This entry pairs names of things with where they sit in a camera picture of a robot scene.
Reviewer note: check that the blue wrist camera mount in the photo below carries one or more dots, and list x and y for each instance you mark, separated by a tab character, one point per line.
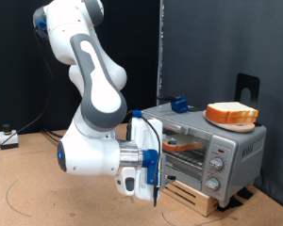
151	163

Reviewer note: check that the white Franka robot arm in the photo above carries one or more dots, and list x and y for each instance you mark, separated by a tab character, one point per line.
100	94

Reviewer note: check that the emergency stop button box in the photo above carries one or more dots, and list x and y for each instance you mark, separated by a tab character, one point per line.
8	138

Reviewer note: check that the white bread slice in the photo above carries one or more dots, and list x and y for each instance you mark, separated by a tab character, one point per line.
182	142
231	108
226	119

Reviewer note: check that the wooden slatted block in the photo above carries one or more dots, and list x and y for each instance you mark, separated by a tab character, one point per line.
198	201

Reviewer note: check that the black spatula with blue block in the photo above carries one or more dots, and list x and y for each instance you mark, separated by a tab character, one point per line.
179	106

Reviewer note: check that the black metal bookend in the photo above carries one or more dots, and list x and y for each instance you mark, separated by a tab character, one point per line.
253	83

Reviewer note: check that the silver toaster oven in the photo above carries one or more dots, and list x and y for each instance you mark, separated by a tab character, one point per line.
242	147

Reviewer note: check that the black foam pad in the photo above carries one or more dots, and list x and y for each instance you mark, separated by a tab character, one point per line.
246	193
230	204

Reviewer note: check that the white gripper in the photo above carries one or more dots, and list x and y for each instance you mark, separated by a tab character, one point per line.
144	132

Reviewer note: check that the vertical aluminium pole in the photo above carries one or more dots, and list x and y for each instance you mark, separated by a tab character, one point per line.
160	47

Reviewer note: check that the silver oven knob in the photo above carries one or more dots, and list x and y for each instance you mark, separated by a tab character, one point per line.
217	164
212	184

